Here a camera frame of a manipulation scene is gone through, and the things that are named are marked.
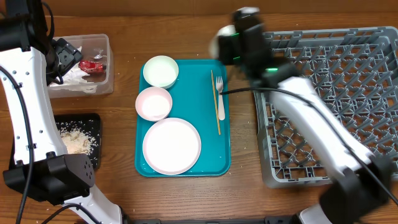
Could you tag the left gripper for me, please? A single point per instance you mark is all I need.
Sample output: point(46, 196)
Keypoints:
point(69, 55)

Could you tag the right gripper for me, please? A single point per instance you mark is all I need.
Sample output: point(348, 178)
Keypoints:
point(224, 44)

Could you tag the white paper cup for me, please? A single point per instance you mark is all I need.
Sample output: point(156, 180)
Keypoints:
point(214, 46)

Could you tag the red snack wrapper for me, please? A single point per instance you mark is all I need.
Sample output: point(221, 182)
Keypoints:
point(92, 67)

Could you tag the white napkin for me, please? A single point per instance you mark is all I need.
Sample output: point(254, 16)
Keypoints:
point(74, 80)

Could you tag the white plastic fork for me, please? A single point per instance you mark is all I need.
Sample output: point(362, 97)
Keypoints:
point(219, 87)

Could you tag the wooden chopstick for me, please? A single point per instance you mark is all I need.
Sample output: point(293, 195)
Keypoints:
point(215, 102)

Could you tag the white bowl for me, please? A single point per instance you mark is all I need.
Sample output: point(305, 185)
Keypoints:
point(161, 71)

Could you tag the food scraps pile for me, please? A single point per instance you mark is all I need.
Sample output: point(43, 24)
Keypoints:
point(81, 138)

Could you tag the pink bowl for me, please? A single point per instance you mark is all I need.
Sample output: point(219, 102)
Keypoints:
point(153, 103)

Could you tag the white round plate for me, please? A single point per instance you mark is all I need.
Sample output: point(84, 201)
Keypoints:
point(171, 146)

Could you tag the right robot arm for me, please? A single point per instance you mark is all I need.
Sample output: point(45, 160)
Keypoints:
point(361, 180)

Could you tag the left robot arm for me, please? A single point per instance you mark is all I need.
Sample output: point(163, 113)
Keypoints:
point(42, 168)

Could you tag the grey dishwasher rack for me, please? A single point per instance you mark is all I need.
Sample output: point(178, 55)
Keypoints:
point(354, 71)

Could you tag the small clear wrapper piece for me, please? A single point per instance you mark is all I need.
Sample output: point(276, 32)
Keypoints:
point(99, 54)

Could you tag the clear plastic bin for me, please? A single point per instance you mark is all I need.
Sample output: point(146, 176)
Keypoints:
point(99, 77)

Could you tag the teal serving tray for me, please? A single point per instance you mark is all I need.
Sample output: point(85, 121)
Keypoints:
point(193, 101)

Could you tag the black plastic tray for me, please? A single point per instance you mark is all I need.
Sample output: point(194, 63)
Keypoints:
point(83, 117)

